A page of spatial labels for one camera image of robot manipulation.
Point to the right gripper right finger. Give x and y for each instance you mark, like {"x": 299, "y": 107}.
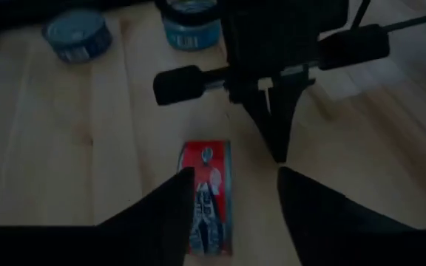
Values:
{"x": 346, "y": 240}

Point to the blue seafood can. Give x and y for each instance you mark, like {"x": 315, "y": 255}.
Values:
{"x": 76, "y": 33}

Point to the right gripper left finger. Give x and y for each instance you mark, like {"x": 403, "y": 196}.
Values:
{"x": 142, "y": 240}

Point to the teal seafood can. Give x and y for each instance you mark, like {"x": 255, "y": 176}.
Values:
{"x": 191, "y": 35}

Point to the red seafood can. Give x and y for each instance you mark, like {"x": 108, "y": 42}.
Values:
{"x": 213, "y": 184}

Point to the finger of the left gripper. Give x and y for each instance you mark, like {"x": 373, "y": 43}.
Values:
{"x": 288, "y": 111}
{"x": 259, "y": 111}

